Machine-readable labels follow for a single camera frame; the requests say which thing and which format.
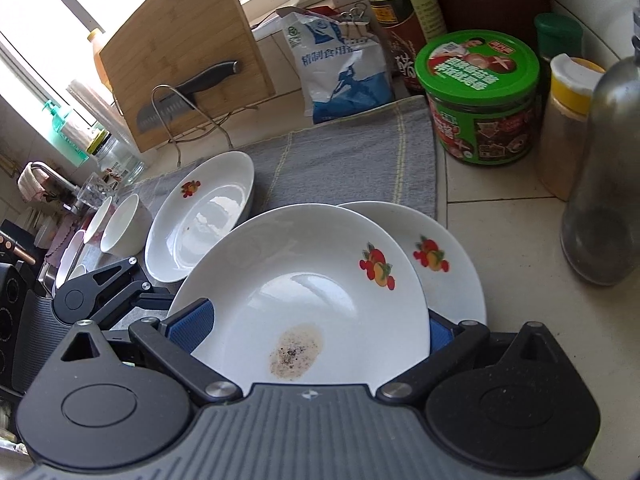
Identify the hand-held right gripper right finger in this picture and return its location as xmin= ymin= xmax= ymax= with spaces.
xmin=376 ymin=310 xmax=557 ymax=407

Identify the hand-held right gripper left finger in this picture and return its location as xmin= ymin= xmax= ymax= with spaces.
xmin=60 ymin=299 xmax=241 ymax=407

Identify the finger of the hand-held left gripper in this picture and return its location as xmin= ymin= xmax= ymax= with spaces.
xmin=81 ymin=257 xmax=174 ymax=329

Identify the white ceramic bowl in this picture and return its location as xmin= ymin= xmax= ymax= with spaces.
xmin=100 ymin=193 xmax=153 ymax=257
xmin=82 ymin=195 xmax=115 ymax=246
xmin=54 ymin=230 xmax=90 ymax=288

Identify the white fruit print plate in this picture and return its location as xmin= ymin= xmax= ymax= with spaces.
xmin=145 ymin=151 xmax=256 ymax=283
xmin=340 ymin=201 xmax=488 ymax=328
xmin=166 ymin=203 xmax=432 ymax=392

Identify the stainless steel sink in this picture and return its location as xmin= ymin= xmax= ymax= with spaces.
xmin=36 ymin=259 xmax=57 ymax=297

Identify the black air fryer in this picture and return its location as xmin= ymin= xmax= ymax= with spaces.
xmin=0 ymin=217 xmax=38 ymax=266

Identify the purple dish cloth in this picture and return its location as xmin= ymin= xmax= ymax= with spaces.
xmin=45 ymin=220 xmax=77 ymax=266

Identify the clear drinking glass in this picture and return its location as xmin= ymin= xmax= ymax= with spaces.
xmin=75 ymin=172 xmax=108 ymax=211

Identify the glass jar with yellow lid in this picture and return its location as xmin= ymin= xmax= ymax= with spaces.
xmin=85 ymin=130 xmax=146 ymax=186

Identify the pink and white rag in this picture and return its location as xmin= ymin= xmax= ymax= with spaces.
xmin=17 ymin=161 xmax=51 ymax=203

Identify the metal faucet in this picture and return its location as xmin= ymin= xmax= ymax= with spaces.
xmin=30 ymin=160 xmax=81 ymax=211

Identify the green dish soap bottle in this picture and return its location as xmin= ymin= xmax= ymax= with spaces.
xmin=42 ymin=99 xmax=96 ymax=166

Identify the grey checked dish cloth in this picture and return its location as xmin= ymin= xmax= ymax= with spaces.
xmin=80 ymin=95 xmax=440 ymax=321

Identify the large plastic wrap roll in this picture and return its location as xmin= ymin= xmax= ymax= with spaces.
xmin=67 ymin=77 xmax=127 ymax=132

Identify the green lidded seasoning jar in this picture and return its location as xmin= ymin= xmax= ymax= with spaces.
xmin=415 ymin=30 xmax=543 ymax=166

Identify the grey glass bottle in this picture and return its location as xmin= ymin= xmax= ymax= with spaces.
xmin=560 ymin=37 xmax=640 ymax=287

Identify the yellow capped spice bottle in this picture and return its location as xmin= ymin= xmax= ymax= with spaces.
xmin=535 ymin=54 xmax=608 ymax=202

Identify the orange liquid bottle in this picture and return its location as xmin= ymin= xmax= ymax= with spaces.
xmin=87 ymin=27 xmax=115 ymax=92

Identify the white and blue salt bag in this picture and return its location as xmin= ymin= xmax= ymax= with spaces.
xmin=252 ymin=5 xmax=396 ymax=126

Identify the bamboo cutting board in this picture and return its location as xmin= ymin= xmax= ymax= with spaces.
xmin=98 ymin=0 xmax=277 ymax=153

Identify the green capped bottle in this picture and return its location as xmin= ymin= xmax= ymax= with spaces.
xmin=532 ymin=12 xmax=585 ymax=121

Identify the black binder clip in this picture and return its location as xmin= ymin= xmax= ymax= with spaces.
xmin=340 ymin=4 xmax=373 ymax=41

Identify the dark soy sauce bottle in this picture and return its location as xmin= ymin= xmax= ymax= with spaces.
xmin=361 ymin=0 xmax=448 ymax=93

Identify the metal wire board rack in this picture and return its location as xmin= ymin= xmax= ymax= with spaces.
xmin=150 ymin=84 xmax=256 ymax=161

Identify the black handled kitchen knife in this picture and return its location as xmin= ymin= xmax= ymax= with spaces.
xmin=136 ymin=60 xmax=244 ymax=135

